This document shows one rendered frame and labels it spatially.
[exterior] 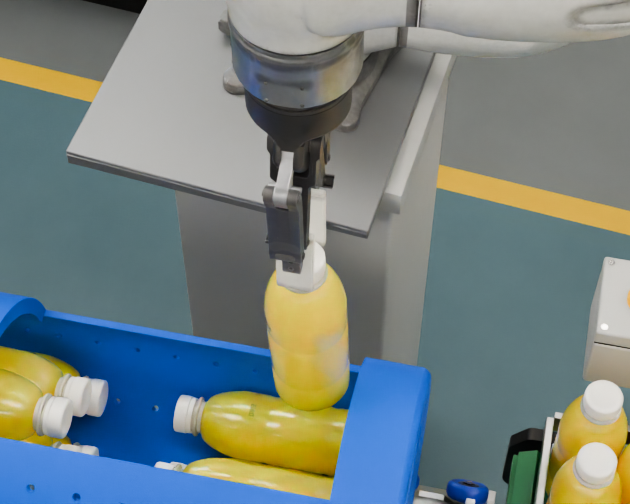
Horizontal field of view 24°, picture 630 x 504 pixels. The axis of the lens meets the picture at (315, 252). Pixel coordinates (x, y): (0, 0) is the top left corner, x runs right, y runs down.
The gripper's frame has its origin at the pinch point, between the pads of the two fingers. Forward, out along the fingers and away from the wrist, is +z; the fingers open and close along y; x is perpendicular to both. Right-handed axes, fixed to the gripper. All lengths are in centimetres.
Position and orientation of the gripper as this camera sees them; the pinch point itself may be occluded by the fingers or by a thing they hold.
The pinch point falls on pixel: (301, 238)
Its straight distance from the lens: 116.0
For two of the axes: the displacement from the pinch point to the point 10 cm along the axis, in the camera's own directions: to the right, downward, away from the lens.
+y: -2.1, 8.0, -5.6
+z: 0.0, 5.7, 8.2
